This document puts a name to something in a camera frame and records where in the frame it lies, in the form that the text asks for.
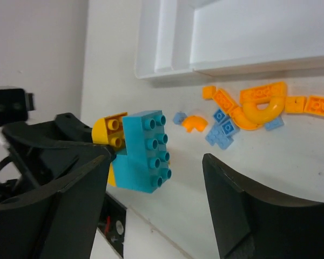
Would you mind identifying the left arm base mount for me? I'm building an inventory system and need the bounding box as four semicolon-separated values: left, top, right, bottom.
98;192;127;258

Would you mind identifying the orange brick right end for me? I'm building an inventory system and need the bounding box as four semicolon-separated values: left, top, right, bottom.
303;96;324;117

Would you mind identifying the small orange arch piece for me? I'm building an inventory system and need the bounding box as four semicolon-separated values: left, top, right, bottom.
285;96;307;114

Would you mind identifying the orange curved quarter piece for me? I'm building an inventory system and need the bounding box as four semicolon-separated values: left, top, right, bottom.
181;115;208;133

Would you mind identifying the white divided sorting tray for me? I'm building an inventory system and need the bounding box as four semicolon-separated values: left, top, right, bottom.
135;1;324;80

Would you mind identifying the light blue flat plate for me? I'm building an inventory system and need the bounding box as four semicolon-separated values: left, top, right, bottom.
205;124;233;150

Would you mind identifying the teal long lego brick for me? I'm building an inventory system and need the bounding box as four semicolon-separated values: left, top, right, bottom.
112;110;172;193

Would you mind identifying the orange curved tube piece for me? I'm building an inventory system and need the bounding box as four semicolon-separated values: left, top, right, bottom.
239;81;287;124

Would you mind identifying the orange flat curved piece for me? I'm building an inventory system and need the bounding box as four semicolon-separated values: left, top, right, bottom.
229;106;263;131

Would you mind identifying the orange rectangular lego brick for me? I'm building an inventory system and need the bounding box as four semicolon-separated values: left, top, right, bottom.
212;88;238;114

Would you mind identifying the light blue square brick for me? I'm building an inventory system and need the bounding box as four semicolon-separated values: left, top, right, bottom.
221;119;240;137
213;108;229;124

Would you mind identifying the yellow rounded lego brick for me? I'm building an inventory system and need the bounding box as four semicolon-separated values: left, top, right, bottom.
91;112;129;188

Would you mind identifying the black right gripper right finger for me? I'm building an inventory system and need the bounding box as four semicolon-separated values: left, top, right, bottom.
202;153;324;258

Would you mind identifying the small orange square brick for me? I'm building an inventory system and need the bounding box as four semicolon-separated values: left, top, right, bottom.
202;85;217;100

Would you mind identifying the small light blue brick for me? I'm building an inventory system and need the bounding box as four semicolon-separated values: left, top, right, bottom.
173;112;187;125

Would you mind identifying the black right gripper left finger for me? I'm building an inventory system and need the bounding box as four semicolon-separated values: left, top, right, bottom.
0;155;110;258

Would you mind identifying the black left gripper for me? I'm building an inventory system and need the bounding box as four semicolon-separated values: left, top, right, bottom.
0;113;116;202

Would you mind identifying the small light blue plate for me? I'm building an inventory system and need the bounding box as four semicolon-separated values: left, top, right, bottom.
264;116;284;131

